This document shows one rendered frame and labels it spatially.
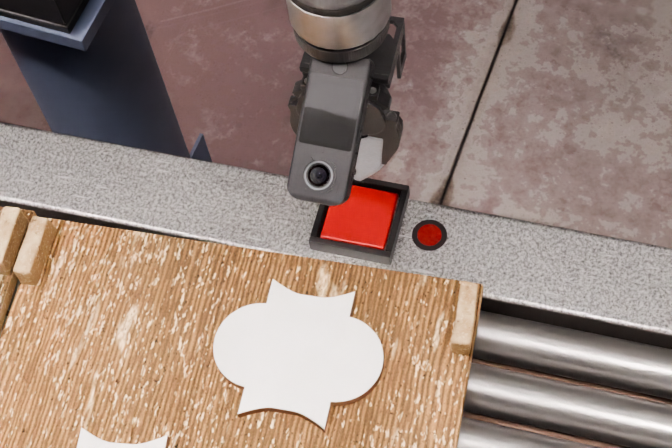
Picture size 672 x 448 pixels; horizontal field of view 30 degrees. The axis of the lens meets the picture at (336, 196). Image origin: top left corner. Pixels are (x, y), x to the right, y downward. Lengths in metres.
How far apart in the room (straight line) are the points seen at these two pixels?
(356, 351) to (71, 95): 0.69
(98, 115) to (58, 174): 0.43
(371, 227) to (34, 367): 0.32
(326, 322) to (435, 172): 1.19
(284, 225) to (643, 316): 0.33
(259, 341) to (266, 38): 1.41
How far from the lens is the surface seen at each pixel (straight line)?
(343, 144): 0.92
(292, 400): 1.06
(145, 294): 1.13
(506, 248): 1.14
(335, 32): 0.88
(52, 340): 1.13
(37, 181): 1.24
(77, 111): 1.66
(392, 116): 0.98
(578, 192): 2.23
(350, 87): 0.92
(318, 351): 1.07
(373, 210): 1.14
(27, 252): 1.15
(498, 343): 1.10
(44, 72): 1.60
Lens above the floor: 1.93
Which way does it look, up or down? 60 degrees down
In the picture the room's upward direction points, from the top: 10 degrees counter-clockwise
